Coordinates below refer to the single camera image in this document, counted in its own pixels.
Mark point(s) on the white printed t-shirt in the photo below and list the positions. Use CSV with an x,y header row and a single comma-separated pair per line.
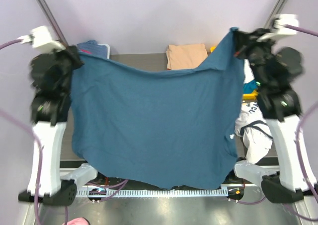
x,y
254,131

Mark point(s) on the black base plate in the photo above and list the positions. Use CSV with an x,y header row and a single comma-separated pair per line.
x,y
137,185

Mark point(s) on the pink object at bottom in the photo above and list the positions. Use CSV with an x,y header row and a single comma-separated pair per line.
x,y
78,221

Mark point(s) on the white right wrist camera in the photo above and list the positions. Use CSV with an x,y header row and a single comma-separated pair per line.
x,y
279,28

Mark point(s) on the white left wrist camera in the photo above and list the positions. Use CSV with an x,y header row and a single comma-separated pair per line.
x,y
41,40

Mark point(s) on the white t-shirt in tray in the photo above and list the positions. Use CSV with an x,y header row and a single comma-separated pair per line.
x,y
248,74

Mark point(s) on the right aluminium frame post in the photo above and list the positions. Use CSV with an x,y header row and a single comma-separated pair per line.
x,y
279,5

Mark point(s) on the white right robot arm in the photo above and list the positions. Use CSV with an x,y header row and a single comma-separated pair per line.
x,y
280,106

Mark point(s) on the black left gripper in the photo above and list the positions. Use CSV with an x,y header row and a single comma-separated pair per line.
x,y
72,55

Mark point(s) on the pink red garment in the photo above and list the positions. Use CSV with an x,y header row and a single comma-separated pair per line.
x,y
85,51

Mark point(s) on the aluminium frame post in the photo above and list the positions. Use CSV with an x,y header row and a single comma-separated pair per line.
x,y
50,17
279,5

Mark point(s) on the left aluminium frame post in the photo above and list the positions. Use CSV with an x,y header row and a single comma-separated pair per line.
x,y
50,17

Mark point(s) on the yellow plastic tray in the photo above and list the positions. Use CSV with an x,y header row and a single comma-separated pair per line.
x,y
251,96

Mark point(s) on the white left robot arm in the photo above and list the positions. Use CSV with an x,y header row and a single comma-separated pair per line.
x,y
49,117

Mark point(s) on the slotted cable duct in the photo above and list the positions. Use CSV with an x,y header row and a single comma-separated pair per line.
x,y
98,193

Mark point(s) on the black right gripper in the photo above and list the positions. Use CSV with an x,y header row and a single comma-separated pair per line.
x,y
245,42

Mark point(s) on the grey plastic bin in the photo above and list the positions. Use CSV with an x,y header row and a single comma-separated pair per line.
x,y
107,49

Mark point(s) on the teal garment in tray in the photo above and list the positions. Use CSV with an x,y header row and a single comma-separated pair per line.
x,y
250,87

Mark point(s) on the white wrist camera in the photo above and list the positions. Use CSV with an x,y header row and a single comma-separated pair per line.
x,y
279,28
41,40

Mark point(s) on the blue checked shirt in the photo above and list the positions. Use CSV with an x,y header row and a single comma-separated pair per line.
x,y
94,47

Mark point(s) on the folded beige t-shirt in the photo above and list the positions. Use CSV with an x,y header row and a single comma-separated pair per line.
x,y
180,57

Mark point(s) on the dark blue t-shirt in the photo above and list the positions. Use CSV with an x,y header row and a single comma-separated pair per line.
x,y
168,128

